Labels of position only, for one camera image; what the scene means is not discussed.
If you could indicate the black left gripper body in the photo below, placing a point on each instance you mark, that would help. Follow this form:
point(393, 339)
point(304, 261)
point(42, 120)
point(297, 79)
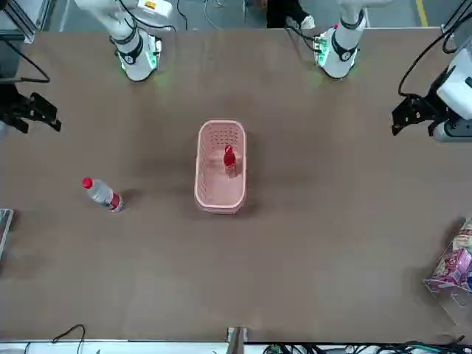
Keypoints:
point(437, 103)

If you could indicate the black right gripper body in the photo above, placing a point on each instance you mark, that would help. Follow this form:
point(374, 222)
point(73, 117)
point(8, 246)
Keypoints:
point(13, 101)

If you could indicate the clear red-capped water bottle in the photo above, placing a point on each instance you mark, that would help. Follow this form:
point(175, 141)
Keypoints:
point(101, 193)

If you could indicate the small red Pepsi bottle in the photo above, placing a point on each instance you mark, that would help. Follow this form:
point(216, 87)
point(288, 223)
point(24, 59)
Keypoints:
point(229, 158)

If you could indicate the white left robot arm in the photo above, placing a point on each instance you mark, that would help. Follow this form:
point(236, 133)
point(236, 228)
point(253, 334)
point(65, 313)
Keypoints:
point(341, 51)

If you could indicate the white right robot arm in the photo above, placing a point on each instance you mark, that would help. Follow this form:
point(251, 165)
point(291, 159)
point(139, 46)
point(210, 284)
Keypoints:
point(134, 55)

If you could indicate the white snack packet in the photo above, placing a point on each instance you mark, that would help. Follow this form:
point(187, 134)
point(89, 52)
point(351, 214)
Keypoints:
point(465, 236)

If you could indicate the pink snack packet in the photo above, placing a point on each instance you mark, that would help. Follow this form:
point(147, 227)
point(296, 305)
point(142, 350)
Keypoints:
point(455, 263)

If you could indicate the person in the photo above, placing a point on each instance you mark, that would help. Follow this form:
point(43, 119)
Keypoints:
point(284, 13)

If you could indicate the blue Oreo cup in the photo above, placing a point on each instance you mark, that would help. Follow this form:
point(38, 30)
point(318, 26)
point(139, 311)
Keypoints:
point(470, 280)

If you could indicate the clear acrylic display shelf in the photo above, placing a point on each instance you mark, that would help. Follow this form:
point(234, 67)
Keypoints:
point(450, 298)

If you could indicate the pink perforated plastic basket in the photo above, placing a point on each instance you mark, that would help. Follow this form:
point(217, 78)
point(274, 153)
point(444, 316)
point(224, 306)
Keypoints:
point(206, 184)

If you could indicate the aluminium frame profile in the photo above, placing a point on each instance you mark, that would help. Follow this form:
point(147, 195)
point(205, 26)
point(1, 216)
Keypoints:
point(448, 29)
point(22, 22)

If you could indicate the aluminium camera post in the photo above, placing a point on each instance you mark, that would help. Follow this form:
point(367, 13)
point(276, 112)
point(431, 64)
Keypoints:
point(236, 341)

